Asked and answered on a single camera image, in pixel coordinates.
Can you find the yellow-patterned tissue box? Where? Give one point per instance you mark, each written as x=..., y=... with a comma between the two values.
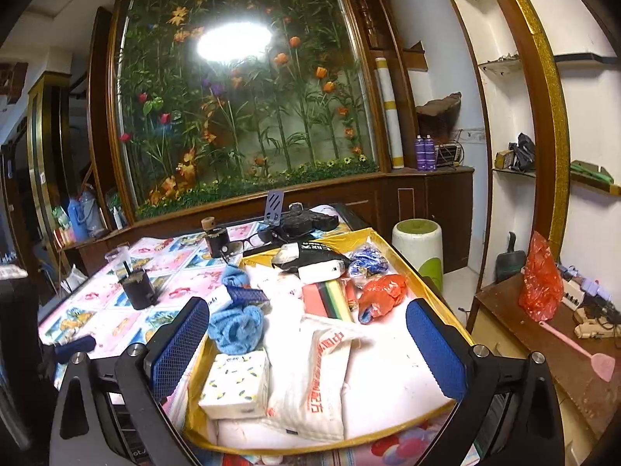
x=235, y=386

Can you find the artificial flower glass display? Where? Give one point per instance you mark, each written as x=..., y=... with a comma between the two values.
x=242, y=131

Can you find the blue thermos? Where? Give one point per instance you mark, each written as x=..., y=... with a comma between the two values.
x=76, y=218

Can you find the white plastic bag red print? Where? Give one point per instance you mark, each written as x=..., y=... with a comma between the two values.
x=315, y=388

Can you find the purple spray can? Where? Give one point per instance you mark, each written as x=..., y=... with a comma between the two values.
x=430, y=153
x=419, y=153

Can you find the black bag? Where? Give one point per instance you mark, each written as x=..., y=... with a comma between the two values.
x=524, y=153

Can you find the pink fly swatter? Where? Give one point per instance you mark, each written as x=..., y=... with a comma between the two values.
x=601, y=366

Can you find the blue and white tissue pack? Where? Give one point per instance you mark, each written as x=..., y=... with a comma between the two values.
x=218, y=299

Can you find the black snack packet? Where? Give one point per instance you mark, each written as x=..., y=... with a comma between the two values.
x=315, y=251

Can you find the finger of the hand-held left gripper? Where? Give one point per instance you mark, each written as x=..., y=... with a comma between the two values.
x=73, y=345

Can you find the wooden side table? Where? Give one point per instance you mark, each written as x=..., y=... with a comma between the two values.
x=509, y=330

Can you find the white and green stool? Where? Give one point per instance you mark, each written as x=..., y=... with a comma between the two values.
x=417, y=252

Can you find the wooden cabinet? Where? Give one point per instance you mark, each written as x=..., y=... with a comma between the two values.
x=412, y=194

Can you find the green plastic object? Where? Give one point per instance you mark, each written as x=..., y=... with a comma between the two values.
x=592, y=174

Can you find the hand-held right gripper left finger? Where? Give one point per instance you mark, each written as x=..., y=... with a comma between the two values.
x=177, y=344

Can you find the white bottle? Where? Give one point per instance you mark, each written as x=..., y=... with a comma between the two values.
x=117, y=217

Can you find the purple phone stand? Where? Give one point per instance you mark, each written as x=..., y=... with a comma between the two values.
x=274, y=206

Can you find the dark blue mesh cloth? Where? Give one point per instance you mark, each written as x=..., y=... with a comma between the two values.
x=247, y=296

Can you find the yellow-rimmed white box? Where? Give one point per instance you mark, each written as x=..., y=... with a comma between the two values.
x=383, y=349

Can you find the blue knitted cloth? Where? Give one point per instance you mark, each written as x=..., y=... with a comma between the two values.
x=237, y=330
x=235, y=276

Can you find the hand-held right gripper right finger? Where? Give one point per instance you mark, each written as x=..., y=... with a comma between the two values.
x=434, y=344

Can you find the orange plastic bag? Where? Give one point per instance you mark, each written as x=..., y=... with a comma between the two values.
x=383, y=291

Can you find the black cup with straw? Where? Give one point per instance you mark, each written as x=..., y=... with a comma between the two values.
x=138, y=289

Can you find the white and yellow roll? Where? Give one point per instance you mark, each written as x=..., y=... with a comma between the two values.
x=390, y=116

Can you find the clear-wrapped white tissue pack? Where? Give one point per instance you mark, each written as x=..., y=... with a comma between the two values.
x=322, y=271

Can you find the printed floral tablecloth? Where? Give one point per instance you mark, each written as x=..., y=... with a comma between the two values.
x=165, y=276

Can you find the brown rough wall shelf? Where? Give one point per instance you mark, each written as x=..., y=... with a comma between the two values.
x=439, y=109

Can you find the dark green dustpan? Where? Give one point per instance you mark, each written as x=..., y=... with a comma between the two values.
x=509, y=262

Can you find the white power strip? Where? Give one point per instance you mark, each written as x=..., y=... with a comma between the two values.
x=577, y=293

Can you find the black eyeglasses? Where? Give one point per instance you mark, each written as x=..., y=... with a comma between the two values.
x=254, y=241

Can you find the black device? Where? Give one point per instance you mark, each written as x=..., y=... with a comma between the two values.
x=305, y=223

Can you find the clear plastic cup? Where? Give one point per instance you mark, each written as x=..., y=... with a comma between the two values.
x=116, y=255

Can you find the crumpled white bag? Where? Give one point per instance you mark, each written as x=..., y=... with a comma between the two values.
x=73, y=277

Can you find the black jar with cork lid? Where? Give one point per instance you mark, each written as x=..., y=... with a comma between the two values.
x=216, y=242

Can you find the clear bag of coloured clay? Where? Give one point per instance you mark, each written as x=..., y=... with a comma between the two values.
x=325, y=301

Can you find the grey thermos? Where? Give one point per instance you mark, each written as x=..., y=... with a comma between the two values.
x=92, y=213

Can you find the pink tissue pack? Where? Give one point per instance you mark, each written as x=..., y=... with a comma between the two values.
x=279, y=286

